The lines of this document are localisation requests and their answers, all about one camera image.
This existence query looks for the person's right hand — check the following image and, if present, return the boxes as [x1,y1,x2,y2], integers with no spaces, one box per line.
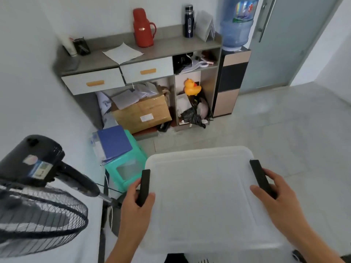
[250,168,308,240]

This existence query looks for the person's left hand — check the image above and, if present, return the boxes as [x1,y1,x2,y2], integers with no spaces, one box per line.
[118,178,156,239]

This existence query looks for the clear storage box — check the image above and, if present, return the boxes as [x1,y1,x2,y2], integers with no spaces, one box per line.
[136,146,307,263]

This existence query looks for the person's left forearm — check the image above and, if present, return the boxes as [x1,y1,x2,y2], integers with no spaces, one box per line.
[105,235,144,263]

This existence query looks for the person's right forearm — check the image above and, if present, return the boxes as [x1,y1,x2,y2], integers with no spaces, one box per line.
[287,228,346,263]

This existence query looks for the green plastic stool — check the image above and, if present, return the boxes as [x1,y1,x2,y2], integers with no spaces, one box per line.
[104,130,149,193]

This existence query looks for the blue folder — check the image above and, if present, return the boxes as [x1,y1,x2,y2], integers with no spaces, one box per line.
[97,125,133,162]

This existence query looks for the clear document folder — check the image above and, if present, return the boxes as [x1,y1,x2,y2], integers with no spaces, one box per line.
[89,131,108,166]

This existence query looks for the brown cardboard box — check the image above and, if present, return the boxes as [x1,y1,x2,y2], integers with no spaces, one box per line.
[111,90,173,135]

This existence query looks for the black plastic bag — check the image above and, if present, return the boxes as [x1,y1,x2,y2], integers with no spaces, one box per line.
[180,97,214,129]

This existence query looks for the small white box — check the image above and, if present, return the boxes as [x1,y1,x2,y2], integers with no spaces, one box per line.
[176,94,193,119]

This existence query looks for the loose white papers pile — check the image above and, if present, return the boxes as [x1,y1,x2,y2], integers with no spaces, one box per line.
[111,81,160,110]

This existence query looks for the crumpled white papers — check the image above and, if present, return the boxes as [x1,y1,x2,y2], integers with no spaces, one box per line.
[95,91,113,117]

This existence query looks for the beige black water dispenser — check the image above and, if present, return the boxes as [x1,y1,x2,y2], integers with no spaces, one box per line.
[212,47,252,118]

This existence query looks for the yellow rubber duck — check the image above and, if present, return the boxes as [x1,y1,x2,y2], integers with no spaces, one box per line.
[183,78,202,97]

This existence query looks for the black standing fan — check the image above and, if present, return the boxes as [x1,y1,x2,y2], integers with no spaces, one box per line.
[0,135,127,259]

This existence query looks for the narrow white drawer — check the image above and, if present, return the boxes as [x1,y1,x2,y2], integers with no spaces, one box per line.
[120,56,174,85]

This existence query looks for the wide white drawer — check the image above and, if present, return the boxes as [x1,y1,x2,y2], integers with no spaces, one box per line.
[61,67,126,96]

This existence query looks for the black object on shelf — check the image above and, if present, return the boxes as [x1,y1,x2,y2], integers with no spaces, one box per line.
[172,53,193,75]

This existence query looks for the white paper sheet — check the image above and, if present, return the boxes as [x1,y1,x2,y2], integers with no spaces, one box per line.
[102,42,145,65]

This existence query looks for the frosted glass door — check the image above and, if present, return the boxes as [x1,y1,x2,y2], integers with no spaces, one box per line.
[238,0,345,95]

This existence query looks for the grey cabinet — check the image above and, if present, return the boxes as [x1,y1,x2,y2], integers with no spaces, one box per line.
[54,24,223,132]

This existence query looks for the black pen holder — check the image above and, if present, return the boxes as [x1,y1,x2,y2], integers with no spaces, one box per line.
[72,37,91,56]

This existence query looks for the red thermos jug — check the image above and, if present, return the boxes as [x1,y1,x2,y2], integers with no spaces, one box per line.
[133,8,157,48]

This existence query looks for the large blue water bottle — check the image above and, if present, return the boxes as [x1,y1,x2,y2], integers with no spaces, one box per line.
[219,0,260,52]

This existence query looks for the white tube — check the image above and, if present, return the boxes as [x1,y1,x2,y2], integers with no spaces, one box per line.
[59,34,78,57]

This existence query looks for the folded white booklet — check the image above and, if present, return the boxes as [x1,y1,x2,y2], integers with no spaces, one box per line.
[194,10,216,42]

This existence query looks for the dark blue flask bottle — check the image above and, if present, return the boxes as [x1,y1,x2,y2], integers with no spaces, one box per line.
[183,5,195,39]

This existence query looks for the metal door handle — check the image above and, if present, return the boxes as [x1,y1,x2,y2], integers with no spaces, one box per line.
[257,0,278,43]

